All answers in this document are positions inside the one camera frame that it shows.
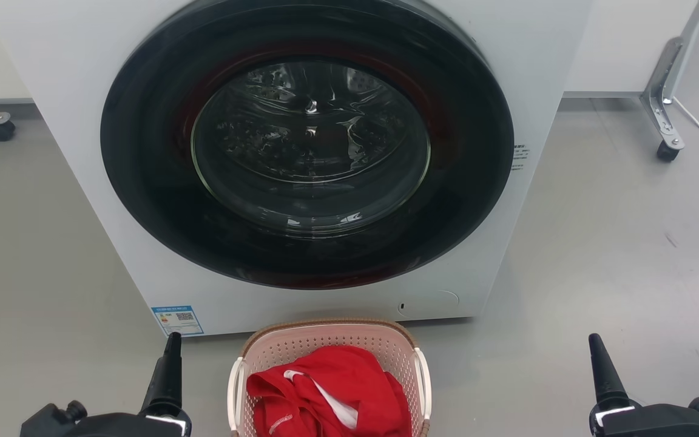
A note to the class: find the red garment with white trim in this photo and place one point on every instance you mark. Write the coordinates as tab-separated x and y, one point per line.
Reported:
349	376

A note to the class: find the pink perforated laundry basket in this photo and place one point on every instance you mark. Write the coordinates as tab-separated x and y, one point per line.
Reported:
301	340

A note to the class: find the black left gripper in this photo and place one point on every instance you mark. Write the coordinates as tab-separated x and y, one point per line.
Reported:
107	426

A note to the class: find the black round washer door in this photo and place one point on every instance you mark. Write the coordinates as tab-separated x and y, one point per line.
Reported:
149	182

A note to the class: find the blue energy label sticker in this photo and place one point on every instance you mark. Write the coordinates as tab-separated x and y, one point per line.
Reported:
177	320

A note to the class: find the white front-load washing machine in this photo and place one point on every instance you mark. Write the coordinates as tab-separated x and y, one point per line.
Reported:
82	152

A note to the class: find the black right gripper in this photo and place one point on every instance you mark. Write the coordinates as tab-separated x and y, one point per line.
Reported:
671	422

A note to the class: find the black caster wheel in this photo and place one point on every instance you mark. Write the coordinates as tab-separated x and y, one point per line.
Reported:
667	152
0	130

